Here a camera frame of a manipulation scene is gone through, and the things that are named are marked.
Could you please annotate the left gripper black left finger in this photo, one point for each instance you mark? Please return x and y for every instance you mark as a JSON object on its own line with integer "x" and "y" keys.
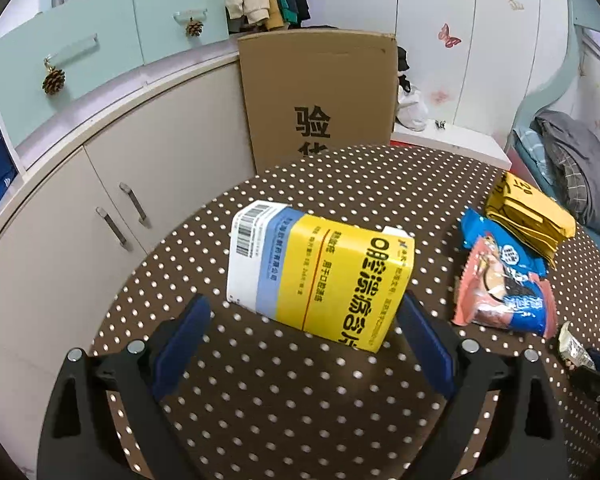
{"x": 78, "y": 438}

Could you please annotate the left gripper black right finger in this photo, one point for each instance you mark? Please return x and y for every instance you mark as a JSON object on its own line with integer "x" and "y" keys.
{"x": 525, "y": 439}

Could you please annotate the small white green wrapper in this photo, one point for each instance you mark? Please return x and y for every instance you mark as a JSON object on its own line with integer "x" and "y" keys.
{"x": 571, "y": 351}

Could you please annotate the pink blue snack bag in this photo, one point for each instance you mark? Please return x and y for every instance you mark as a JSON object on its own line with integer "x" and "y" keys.
{"x": 493, "y": 294}

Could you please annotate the blue snack wrapper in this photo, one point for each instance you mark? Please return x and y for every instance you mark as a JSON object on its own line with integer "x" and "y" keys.
{"x": 512, "y": 252}

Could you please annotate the yellow plastic bag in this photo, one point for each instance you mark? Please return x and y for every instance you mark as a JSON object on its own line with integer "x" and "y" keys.
{"x": 532, "y": 217}

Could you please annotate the yellow white medicine box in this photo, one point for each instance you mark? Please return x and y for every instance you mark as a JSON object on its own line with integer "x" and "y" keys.
{"x": 324, "y": 277}

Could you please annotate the brown polka dot tablecloth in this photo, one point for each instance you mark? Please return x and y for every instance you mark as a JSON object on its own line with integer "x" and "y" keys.
{"x": 262, "y": 400}

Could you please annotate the grey folded blanket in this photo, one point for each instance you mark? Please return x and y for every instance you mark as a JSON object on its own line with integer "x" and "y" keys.
{"x": 574, "y": 154}

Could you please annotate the beige curved cabinet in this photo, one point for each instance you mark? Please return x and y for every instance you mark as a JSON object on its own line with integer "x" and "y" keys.
{"x": 76, "y": 232}

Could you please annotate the bed with blue sheet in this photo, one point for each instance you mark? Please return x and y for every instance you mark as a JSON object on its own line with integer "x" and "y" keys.
{"x": 525, "y": 137}

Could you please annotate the red bench with white top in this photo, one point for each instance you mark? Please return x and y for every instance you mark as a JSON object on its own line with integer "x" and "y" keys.
{"x": 456, "y": 140}

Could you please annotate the white plastic bag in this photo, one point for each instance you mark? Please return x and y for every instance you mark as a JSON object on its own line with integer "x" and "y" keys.
{"x": 411, "y": 109}

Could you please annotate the pinecone on left drawer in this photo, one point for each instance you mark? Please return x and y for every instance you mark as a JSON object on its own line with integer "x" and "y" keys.
{"x": 54, "y": 80}

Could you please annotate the pinecone on drawer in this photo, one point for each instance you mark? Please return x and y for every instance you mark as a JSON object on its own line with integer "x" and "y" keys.
{"x": 194, "y": 28}
{"x": 54, "y": 80}

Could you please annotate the mint green drawer unit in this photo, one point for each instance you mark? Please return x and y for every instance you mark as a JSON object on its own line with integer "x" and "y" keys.
{"x": 93, "y": 41}

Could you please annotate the black clothing behind box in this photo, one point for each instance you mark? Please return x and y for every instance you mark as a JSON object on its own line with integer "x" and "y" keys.
{"x": 403, "y": 67}

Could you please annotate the large brown cardboard box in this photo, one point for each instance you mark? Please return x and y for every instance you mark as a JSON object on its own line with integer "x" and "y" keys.
{"x": 311, "y": 90}

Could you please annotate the pinecone on right drawer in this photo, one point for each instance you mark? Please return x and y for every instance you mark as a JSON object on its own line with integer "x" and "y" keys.
{"x": 194, "y": 28}

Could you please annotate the pink butterfly wall sticker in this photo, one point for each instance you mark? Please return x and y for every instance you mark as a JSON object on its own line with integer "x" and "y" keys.
{"x": 446, "y": 38}

